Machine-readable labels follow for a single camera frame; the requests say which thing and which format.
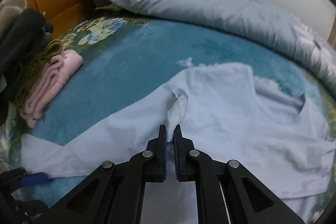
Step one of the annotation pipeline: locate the beige folded garment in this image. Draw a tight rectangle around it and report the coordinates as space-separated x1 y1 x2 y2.
0 0 29 30

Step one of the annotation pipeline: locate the pink folded garment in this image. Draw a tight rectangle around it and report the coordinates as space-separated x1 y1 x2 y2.
20 49 84 128

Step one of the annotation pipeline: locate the olive knitted garment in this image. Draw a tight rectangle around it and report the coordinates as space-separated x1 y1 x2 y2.
16 39 64 109

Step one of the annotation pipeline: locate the light blue shirt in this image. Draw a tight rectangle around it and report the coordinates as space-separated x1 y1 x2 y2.
20 62 336 224

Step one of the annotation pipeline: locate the black folded garment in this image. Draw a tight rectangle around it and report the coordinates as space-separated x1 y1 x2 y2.
0 8 54 98

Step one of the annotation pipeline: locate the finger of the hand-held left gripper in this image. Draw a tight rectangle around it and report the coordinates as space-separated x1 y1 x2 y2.
14 200 49 216
0 168 49 191

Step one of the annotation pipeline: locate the green floral blanket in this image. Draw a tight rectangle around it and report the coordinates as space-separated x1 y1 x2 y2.
0 15 336 224

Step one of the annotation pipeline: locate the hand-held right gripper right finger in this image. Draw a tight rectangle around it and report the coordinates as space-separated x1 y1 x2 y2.
173 124 306 224

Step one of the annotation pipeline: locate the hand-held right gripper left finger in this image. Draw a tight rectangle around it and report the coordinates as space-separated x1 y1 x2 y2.
34 124 168 224

